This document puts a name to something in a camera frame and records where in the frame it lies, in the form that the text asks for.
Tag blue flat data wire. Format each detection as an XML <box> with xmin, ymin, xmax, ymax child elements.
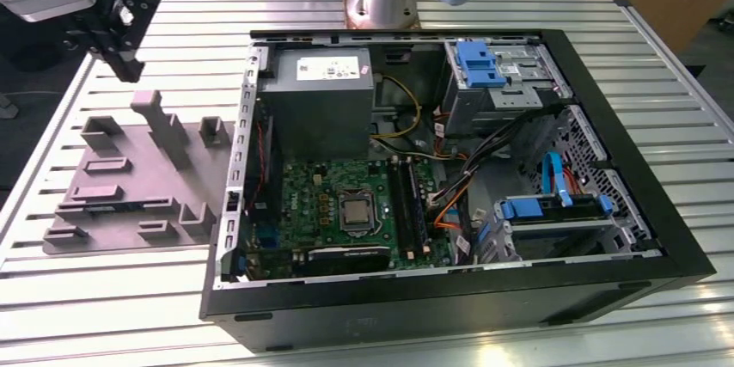
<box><xmin>541</xmin><ymin>151</ymin><xmax>575</xmax><ymax>207</ymax></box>

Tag black PC case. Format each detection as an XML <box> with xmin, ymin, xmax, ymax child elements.
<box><xmin>197</xmin><ymin>28</ymin><xmax>717</xmax><ymax>353</ymax></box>

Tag hard disk in blue carrier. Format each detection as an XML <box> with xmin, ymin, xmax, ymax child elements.
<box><xmin>495</xmin><ymin>194</ymin><xmax>615</xmax><ymax>224</ymax></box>

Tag silver drive cage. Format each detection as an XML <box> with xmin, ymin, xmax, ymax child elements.
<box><xmin>444</xmin><ymin>40</ymin><xmax>575</xmax><ymax>136</ymax></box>

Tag blue disk carrier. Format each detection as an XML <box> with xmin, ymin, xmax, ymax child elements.
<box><xmin>456</xmin><ymin>40</ymin><xmax>509</xmax><ymax>89</ymax></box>

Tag yellow wire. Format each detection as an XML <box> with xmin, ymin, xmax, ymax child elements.
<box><xmin>369</xmin><ymin>74</ymin><xmax>422</xmax><ymax>140</ymax></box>

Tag black graphics card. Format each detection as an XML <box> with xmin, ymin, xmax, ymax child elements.
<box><xmin>290</xmin><ymin>244</ymin><xmax>390</xmax><ymax>276</ymax></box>

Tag red black twisted wire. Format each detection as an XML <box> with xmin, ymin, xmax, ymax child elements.
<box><xmin>254</xmin><ymin>119</ymin><xmax>270</xmax><ymax>196</ymax></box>

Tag CPU socket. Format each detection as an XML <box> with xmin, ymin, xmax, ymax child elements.
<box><xmin>334</xmin><ymin>188</ymin><xmax>378</xmax><ymax>237</ymax></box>

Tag black chair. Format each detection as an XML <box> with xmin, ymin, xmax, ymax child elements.
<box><xmin>0</xmin><ymin>5</ymin><xmax>93</xmax><ymax>74</ymax></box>

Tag black RAM slot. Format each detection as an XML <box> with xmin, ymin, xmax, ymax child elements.
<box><xmin>386</xmin><ymin>156</ymin><xmax>414</xmax><ymax>259</ymax></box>

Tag grey parts rack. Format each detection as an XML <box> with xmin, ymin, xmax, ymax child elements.
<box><xmin>42</xmin><ymin>89</ymin><xmax>236</xmax><ymax>256</ymax></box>

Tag silver CPU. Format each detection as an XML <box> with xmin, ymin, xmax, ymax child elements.
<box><xmin>341</xmin><ymin>201</ymin><xmax>373</xmax><ymax>224</ymax></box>

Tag green motherboard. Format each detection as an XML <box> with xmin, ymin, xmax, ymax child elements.
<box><xmin>240</xmin><ymin>156</ymin><xmax>460</xmax><ymax>280</ymax></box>

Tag orange wires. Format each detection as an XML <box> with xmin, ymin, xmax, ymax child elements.
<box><xmin>432</xmin><ymin>207</ymin><xmax>460</xmax><ymax>230</ymax></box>

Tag grey power supply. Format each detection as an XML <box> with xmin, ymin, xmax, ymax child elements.
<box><xmin>260</xmin><ymin>47</ymin><xmax>377</xmax><ymax>162</ymax></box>

